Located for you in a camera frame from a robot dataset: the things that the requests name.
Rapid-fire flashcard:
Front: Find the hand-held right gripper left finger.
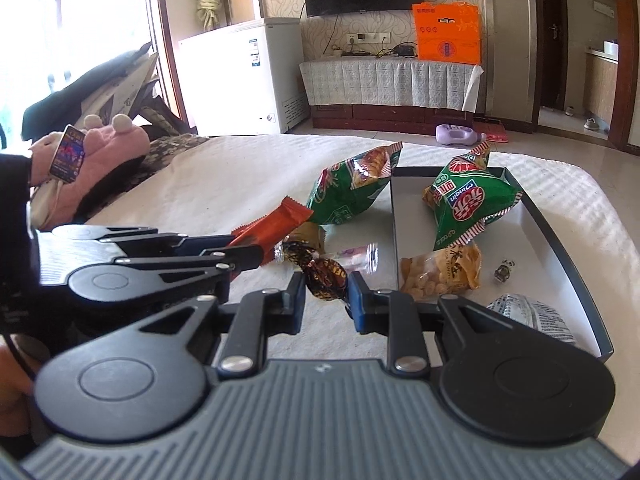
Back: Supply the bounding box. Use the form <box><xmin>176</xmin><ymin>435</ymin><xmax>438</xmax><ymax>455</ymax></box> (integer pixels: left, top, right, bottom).
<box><xmin>117</xmin><ymin>272</ymin><xmax>307</xmax><ymax>380</ymax></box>

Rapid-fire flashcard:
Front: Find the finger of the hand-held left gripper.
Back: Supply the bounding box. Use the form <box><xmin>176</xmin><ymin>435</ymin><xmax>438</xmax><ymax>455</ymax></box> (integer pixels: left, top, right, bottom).
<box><xmin>116</xmin><ymin>245</ymin><xmax>265</xmax><ymax>281</ymax></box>
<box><xmin>117</xmin><ymin>234</ymin><xmax>236</xmax><ymax>257</ymax></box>

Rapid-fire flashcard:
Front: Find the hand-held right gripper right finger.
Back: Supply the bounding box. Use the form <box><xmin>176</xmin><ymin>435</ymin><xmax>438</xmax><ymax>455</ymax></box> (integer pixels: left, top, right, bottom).
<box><xmin>347</xmin><ymin>272</ymin><xmax>501</xmax><ymax>377</ymax></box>

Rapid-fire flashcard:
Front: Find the brown foil candy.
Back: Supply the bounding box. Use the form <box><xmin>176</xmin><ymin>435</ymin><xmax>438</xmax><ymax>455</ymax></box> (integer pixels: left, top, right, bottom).
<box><xmin>282</xmin><ymin>240</ymin><xmax>349</xmax><ymax>303</ymax></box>

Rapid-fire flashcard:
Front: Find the orange snack bar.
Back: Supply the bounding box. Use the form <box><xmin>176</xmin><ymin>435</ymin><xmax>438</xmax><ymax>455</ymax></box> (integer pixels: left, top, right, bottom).
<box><xmin>231</xmin><ymin>196</ymin><xmax>313</xmax><ymax>261</ymax></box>

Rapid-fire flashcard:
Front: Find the brown gold snack packet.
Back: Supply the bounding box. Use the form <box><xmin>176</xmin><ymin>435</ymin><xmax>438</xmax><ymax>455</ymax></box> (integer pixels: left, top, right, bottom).
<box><xmin>285</xmin><ymin>222</ymin><xmax>327</xmax><ymax>253</ymax></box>

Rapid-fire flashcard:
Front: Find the clear peanut packet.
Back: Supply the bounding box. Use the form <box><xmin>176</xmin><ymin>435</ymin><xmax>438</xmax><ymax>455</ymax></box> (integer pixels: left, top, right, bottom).
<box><xmin>400</xmin><ymin>244</ymin><xmax>482</xmax><ymax>297</ymax></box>

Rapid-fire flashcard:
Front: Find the green shrimp chip bag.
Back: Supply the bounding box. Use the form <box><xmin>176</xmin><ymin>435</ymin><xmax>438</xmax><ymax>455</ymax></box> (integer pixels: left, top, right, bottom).
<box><xmin>422</xmin><ymin>142</ymin><xmax>523</xmax><ymax>251</ymax></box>
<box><xmin>306</xmin><ymin>142</ymin><xmax>403</xmax><ymax>226</ymax></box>

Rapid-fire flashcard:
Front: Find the grey shallow box tray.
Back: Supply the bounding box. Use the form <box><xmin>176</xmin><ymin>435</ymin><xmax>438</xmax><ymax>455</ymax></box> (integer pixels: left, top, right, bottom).
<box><xmin>390</xmin><ymin>166</ymin><xmax>614</xmax><ymax>361</ymax></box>

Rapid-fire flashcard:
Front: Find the person's left forearm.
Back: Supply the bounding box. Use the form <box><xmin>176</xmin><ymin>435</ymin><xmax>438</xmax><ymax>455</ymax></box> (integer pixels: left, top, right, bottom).
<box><xmin>0</xmin><ymin>347</ymin><xmax>36</xmax><ymax>413</ymax></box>

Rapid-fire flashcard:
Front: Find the clear purple candy packet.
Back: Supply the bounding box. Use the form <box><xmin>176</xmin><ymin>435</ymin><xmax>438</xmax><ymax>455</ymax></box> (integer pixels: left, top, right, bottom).
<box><xmin>332</xmin><ymin>244</ymin><xmax>379</xmax><ymax>275</ymax></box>

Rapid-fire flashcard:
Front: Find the dark patterned blanket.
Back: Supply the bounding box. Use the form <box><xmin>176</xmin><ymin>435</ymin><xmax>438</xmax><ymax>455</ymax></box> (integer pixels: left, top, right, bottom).
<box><xmin>137</xmin><ymin>134</ymin><xmax>211</xmax><ymax>181</ymax></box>

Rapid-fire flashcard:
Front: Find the smartphone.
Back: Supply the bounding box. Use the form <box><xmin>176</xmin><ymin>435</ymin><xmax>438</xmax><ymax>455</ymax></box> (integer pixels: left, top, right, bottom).
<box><xmin>50</xmin><ymin>125</ymin><xmax>86</xmax><ymax>183</ymax></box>

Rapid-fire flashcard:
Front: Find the white chest freezer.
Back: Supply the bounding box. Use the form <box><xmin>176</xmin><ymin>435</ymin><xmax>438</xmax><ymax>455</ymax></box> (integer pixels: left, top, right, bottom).
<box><xmin>178</xmin><ymin>17</ymin><xmax>312</xmax><ymax>136</ymax></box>

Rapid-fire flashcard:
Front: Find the black and white clothes pile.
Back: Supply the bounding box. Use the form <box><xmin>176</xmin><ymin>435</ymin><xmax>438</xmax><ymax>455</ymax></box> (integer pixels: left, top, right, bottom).
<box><xmin>22</xmin><ymin>42</ymin><xmax>188</xmax><ymax>141</ymax></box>

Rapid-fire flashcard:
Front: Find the white printed packet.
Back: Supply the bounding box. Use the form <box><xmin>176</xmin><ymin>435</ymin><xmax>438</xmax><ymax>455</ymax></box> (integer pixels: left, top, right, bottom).
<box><xmin>486</xmin><ymin>294</ymin><xmax>577</xmax><ymax>345</ymax></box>

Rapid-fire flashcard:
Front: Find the dark wooden TV cabinet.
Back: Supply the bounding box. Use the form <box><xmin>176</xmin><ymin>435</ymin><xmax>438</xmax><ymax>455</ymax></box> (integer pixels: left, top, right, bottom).
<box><xmin>311</xmin><ymin>102</ymin><xmax>473</xmax><ymax>137</ymax></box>

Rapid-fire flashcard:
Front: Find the purple bottle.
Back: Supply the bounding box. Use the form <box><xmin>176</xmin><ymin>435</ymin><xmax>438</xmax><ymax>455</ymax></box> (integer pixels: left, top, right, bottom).
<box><xmin>435</xmin><ymin>124</ymin><xmax>487</xmax><ymax>148</ymax></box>

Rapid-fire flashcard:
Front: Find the red floor mat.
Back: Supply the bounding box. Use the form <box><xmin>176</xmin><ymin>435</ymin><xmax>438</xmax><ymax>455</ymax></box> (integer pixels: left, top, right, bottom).
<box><xmin>472</xmin><ymin>117</ymin><xmax>508</xmax><ymax>143</ymax></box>

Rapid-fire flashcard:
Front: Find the white lace cloth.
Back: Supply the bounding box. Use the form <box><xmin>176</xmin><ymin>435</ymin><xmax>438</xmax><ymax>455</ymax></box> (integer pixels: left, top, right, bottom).
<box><xmin>299</xmin><ymin>55</ymin><xmax>485</xmax><ymax>112</ymax></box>

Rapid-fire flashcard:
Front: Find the orange gift box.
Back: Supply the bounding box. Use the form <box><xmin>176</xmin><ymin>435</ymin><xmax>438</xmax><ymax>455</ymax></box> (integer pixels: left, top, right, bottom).
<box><xmin>411</xmin><ymin>2</ymin><xmax>484</xmax><ymax>66</ymax></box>

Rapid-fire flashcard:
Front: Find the kitchen counter cabinet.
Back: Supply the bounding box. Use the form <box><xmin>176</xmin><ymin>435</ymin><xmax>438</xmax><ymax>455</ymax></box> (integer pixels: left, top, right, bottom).
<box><xmin>582</xmin><ymin>50</ymin><xmax>621</xmax><ymax>123</ymax></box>

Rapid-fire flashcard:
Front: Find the dark wooden kitchen door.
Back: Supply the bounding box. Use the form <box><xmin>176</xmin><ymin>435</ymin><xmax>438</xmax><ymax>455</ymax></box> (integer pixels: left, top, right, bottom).
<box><xmin>537</xmin><ymin>0</ymin><xmax>568</xmax><ymax>108</ymax></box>

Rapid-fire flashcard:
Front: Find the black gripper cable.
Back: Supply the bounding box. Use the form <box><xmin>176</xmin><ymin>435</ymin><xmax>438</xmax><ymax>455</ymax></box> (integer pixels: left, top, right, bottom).
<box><xmin>0</xmin><ymin>332</ymin><xmax>38</xmax><ymax>378</ymax></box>

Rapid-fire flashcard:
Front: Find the white charging cable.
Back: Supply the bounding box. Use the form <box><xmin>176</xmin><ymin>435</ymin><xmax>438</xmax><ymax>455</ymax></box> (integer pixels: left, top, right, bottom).
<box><xmin>30</xmin><ymin>180</ymin><xmax>68</xmax><ymax>226</ymax></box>

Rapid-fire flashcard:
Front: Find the wall socket strip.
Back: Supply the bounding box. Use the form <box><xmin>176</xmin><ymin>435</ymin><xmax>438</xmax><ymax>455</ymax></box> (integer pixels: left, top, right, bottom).
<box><xmin>346</xmin><ymin>32</ymin><xmax>392</xmax><ymax>46</ymax></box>

